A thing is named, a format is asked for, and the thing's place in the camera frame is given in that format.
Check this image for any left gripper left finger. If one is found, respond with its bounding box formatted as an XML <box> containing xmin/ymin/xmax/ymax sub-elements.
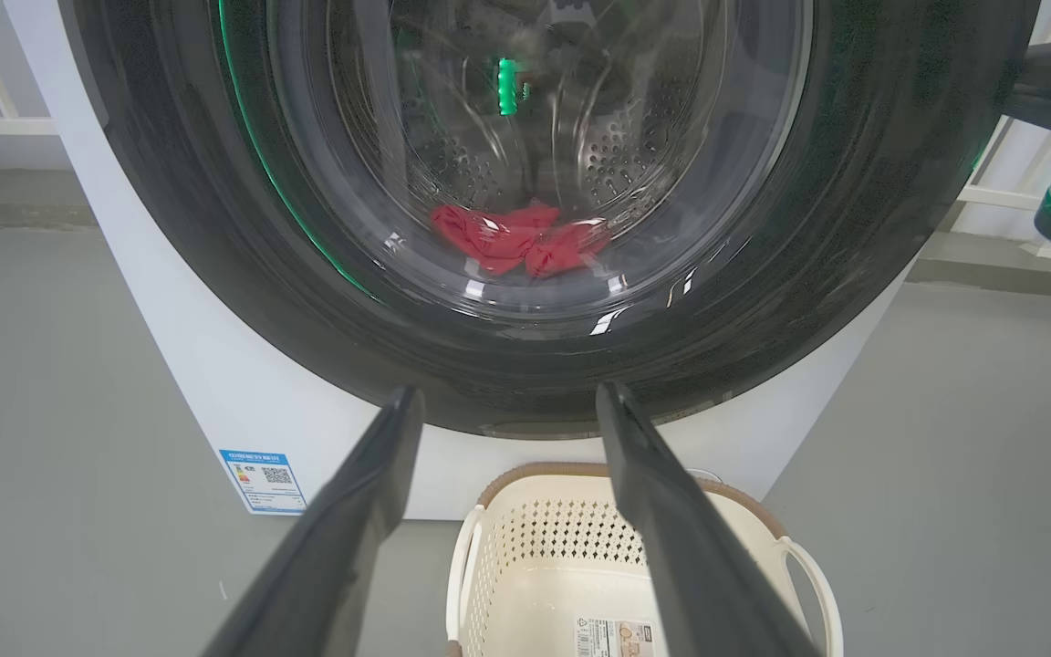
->
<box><xmin>202</xmin><ymin>385</ymin><xmax>425</xmax><ymax>657</ymax></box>

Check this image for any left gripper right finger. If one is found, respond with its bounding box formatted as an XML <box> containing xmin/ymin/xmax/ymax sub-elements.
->
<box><xmin>595</xmin><ymin>381</ymin><xmax>823</xmax><ymax>657</ymax></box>

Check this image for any black round washing machine door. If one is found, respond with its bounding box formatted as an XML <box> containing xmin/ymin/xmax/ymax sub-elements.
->
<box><xmin>60</xmin><ymin>0</ymin><xmax>1042</xmax><ymax>442</ymax></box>

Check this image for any red and white garment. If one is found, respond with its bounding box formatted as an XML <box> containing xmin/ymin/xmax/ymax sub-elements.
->
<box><xmin>430</xmin><ymin>201</ymin><xmax>613</xmax><ymax>279</ymax></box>

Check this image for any paper basket label sticker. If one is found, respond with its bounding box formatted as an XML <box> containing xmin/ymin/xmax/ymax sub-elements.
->
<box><xmin>574</xmin><ymin>616</ymin><xmax>659</xmax><ymax>657</ymax></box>

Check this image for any cream perforated laundry basket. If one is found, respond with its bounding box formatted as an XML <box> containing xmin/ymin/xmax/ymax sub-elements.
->
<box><xmin>446</xmin><ymin>461</ymin><xmax>844</xmax><ymax>657</ymax></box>

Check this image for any white washing machine body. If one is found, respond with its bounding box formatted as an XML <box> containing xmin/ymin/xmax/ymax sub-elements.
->
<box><xmin>1</xmin><ymin>0</ymin><xmax>919</xmax><ymax>523</ymax></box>

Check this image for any blue energy label sticker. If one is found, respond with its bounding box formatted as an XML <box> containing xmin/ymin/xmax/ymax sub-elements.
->
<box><xmin>218</xmin><ymin>449</ymin><xmax>307</xmax><ymax>516</ymax></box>

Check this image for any perforated steel washer drum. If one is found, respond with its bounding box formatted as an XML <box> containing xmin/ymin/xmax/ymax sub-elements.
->
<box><xmin>329</xmin><ymin>0</ymin><xmax>736</xmax><ymax>247</ymax></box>

